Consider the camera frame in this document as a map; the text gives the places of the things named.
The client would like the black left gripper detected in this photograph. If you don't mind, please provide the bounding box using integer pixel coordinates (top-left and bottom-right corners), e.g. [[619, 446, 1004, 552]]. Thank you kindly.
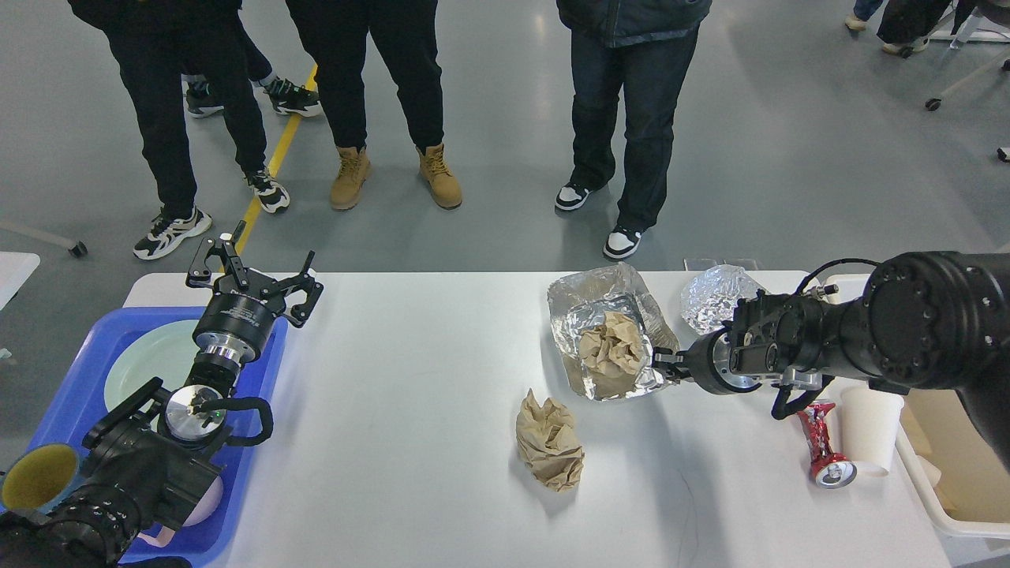
[[186, 220, 325, 365]]

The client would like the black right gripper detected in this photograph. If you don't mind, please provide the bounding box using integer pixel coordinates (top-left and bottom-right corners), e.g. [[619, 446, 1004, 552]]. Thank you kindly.
[[652, 330, 761, 395]]

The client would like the mint green plate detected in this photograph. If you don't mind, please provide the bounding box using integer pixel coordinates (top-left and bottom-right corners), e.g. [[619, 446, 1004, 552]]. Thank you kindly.
[[104, 319, 198, 411]]

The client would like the aluminium foil tray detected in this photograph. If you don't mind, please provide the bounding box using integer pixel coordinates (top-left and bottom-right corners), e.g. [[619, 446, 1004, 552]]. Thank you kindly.
[[548, 263, 679, 402]]

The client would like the pink mug maroon inside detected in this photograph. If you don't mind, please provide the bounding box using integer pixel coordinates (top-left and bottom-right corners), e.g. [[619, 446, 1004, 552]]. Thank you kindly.
[[137, 476, 223, 547]]

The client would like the teal mug yellow inside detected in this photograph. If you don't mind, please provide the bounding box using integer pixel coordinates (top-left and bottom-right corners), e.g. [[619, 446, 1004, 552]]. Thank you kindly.
[[2, 443, 80, 513]]

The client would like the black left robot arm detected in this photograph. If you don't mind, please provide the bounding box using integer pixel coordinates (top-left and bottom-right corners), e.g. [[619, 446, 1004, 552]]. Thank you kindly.
[[2, 222, 324, 567]]

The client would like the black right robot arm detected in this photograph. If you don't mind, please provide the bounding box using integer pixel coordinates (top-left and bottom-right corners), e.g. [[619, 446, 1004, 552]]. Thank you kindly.
[[652, 252, 1009, 464]]

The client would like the crumpled aluminium foil sheet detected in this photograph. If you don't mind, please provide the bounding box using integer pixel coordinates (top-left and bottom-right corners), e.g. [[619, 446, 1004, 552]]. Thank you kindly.
[[679, 263, 762, 335]]

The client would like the crumpled brown paper ball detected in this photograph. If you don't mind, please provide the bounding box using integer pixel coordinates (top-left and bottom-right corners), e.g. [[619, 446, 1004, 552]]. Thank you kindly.
[[515, 390, 585, 493]]

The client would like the crushed red soda can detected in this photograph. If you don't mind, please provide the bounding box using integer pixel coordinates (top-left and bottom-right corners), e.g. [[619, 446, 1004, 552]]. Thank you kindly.
[[797, 399, 859, 489]]

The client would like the person in background with sneakers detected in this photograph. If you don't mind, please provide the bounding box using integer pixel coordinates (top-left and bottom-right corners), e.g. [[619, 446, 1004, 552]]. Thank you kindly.
[[181, 23, 324, 118]]

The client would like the white side table corner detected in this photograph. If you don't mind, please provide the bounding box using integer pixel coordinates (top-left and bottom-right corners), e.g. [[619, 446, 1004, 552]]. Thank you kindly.
[[0, 251, 40, 309]]

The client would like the person in black at left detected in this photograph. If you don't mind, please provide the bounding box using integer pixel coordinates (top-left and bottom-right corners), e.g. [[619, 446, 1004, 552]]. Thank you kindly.
[[71, 1, 290, 261]]

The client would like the person with tan boots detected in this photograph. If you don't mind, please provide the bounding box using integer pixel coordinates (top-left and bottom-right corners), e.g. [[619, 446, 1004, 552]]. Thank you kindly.
[[284, 0, 464, 212]]

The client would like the person in black puffer jacket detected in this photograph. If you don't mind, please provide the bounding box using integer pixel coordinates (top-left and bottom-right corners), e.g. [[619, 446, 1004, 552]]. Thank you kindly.
[[556, 1, 711, 261]]

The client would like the beige plastic bin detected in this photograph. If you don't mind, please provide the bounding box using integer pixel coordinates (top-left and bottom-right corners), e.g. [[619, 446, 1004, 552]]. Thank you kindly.
[[823, 274, 1010, 541]]

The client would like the office chair base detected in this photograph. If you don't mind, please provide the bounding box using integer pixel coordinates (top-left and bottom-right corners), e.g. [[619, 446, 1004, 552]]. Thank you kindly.
[[923, 1, 1009, 112]]

